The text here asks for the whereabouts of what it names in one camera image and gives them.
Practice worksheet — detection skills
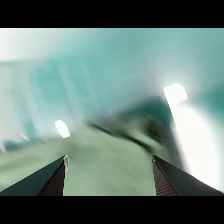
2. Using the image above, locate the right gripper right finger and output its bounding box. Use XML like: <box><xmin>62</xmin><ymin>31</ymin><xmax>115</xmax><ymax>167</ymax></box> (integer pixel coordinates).
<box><xmin>151</xmin><ymin>154</ymin><xmax>224</xmax><ymax>197</ymax></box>

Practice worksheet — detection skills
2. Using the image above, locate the pale grey-green garment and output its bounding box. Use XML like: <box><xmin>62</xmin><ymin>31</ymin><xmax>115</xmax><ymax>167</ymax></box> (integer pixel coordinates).
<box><xmin>0</xmin><ymin>96</ymin><xmax>188</xmax><ymax>197</ymax></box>

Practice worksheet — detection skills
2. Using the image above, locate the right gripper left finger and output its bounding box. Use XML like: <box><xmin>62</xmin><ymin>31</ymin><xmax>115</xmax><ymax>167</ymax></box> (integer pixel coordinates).
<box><xmin>0</xmin><ymin>154</ymin><xmax>70</xmax><ymax>197</ymax></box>

